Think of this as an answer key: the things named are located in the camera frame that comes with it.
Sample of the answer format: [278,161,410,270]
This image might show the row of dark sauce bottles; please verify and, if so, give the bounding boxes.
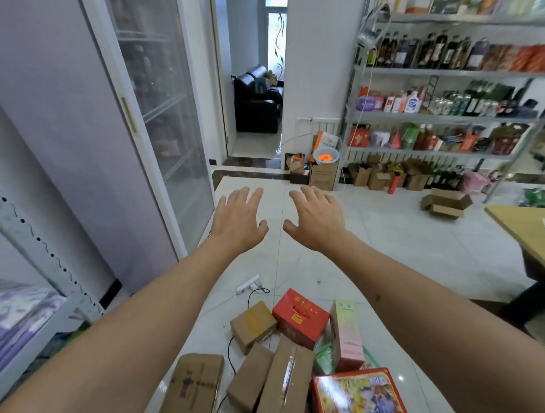
[367,29,491,71]

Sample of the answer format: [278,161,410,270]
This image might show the small yellow-taped cardboard box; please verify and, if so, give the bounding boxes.
[229,301,279,356]

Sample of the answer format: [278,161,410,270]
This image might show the black leather sofa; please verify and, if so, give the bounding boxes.
[233,64,284,134]

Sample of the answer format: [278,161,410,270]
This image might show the person's right forearm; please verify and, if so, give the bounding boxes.
[328,234,545,413]

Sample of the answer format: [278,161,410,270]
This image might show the blue basin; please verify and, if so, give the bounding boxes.
[313,146,341,166]

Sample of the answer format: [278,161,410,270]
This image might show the purple round tub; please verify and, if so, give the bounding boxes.
[355,94,386,112]

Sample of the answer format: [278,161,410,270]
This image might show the printed-tape brown parcel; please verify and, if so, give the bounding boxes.
[160,353,225,413]

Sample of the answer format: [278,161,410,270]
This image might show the grey metal shelves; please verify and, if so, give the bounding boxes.
[0,183,105,388]

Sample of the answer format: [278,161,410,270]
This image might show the purple patterned white bag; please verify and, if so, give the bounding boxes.
[0,279,56,331]

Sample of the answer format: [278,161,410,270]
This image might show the person's right hand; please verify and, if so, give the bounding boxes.
[282,185,352,256]

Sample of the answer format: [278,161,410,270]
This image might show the white power strip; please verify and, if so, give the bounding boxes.
[235,274,262,296]

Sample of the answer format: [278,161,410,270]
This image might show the wide clear-taped cardboard box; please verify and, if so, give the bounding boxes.
[255,336,316,413]

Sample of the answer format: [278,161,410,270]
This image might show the plain purple bag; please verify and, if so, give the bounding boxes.
[0,293,69,371]

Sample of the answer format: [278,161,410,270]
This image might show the kiwi fruit carton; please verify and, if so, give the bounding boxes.
[314,342,335,376]

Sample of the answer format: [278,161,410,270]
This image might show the open cardboard carton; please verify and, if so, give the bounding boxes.
[421,188,473,220]

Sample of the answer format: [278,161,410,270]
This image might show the row of assorted packets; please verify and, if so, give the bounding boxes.
[385,0,545,16]

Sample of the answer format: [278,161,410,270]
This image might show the pink basket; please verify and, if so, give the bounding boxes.
[462,170,491,195]

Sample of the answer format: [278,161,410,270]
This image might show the cluster of brown cartons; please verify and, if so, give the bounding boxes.
[348,154,433,191]

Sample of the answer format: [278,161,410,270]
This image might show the white display fridge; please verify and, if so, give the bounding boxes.
[0,0,216,294]

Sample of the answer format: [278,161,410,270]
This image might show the yellow wooden table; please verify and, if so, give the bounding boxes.
[484,204,545,331]

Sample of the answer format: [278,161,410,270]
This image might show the row of mixed goods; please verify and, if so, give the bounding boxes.
[370,122,531,156]

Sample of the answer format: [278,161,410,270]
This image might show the teal snack packet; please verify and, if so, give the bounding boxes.
[360,347,380,371]

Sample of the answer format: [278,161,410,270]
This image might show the white radiator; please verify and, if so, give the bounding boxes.
[296,117,343,148]

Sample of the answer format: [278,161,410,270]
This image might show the row of drink cans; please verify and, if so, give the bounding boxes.
[427,91,471,116]

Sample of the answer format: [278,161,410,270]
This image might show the row of dark wine bottles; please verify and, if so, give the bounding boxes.
[425,163,464,190]

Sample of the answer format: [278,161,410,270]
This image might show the small dark crate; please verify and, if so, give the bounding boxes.
[285,152,311,185]

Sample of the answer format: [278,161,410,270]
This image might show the person's left forearm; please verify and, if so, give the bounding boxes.
[0,236,239,413]

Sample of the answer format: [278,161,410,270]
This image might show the cluster of white red bottles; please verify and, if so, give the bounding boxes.
[383,87,426,115]

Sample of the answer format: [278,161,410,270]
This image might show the large red cartoon gift box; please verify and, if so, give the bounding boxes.
[309,368,408,413]

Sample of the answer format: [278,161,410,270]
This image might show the row of green glass bottles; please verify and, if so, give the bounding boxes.
[462,81,542,119]

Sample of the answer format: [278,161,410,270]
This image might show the pink green bottle box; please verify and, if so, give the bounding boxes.
[330,299,366,374]

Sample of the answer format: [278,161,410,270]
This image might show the person's left hand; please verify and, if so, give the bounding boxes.
[209,186,270,256]

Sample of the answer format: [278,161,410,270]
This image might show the black cable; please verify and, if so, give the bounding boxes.
[215,287,271,413]

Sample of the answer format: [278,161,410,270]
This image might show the plain brown cardboard box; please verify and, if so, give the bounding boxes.
[225,343,276,413]

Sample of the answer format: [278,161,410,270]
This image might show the tall brown carton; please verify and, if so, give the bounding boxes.
[308,161,339,191]

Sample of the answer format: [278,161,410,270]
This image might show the steel goods rack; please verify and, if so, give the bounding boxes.
[340,0,545,203]

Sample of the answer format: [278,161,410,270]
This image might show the row of orange snack packets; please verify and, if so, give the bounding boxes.
[483,42,545,73]

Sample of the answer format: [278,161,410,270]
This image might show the red carton with handle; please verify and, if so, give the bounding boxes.
[347,124,371,149]

